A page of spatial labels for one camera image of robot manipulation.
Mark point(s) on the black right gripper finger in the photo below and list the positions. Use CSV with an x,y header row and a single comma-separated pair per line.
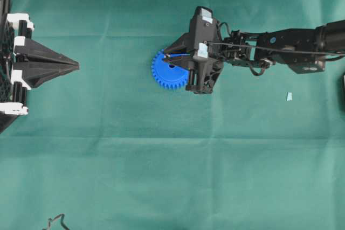
x,y
179,46
180,60

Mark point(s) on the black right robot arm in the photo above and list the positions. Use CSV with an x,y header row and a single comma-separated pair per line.
x,y
302,50

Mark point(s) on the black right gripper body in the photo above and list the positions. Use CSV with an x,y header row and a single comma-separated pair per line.
x,y
203,45

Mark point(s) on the light blue tape piece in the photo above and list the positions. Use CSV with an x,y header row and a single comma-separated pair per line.
x,y
289,96

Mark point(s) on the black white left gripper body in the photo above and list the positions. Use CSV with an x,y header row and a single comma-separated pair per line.
x,y
15,29

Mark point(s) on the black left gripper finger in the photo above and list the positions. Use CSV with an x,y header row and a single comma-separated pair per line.
x,y
35,75
37,52

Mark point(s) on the green cloth mat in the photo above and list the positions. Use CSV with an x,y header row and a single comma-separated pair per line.
x,y
110,148

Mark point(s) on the blue plastic gear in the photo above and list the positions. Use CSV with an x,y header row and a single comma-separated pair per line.
x,y
166,75

